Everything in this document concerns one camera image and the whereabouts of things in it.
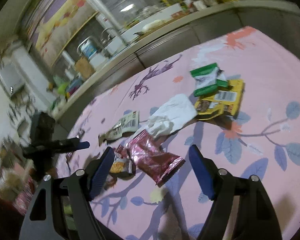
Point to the fruit pattern wall poster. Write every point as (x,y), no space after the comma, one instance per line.
(52,24)

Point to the chrome kitchen faucet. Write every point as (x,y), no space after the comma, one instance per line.
(109,41)

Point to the green white snack wrapper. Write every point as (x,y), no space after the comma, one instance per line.
(208,79)

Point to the white barcode wrapper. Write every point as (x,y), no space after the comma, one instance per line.
(129,123)

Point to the pink floral tablecloth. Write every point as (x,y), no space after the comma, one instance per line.
(264,139)

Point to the green plastic bowl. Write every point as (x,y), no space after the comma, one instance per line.
(61,89)

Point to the wooden cutting board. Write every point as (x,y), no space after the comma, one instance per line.
(84,68)

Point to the white tissue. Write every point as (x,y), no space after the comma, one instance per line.
(169,117)

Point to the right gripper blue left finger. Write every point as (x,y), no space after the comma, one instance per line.
(98,172)

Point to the orange white snack packet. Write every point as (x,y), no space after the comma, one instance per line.
(123,166)

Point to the dark red foil wrapper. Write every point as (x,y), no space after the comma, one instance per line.
(149,158)

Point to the blue white water jug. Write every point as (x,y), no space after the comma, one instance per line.
(88,47)

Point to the yellow snack wrapper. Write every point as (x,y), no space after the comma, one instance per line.
(226,101)

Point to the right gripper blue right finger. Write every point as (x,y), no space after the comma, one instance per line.
(204,170)

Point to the white water heater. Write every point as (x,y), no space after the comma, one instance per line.
(11,80)

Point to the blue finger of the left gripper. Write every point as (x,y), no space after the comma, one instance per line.
(82,144)

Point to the grey kitchen counter cabinets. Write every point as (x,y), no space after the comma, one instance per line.
(278,19)

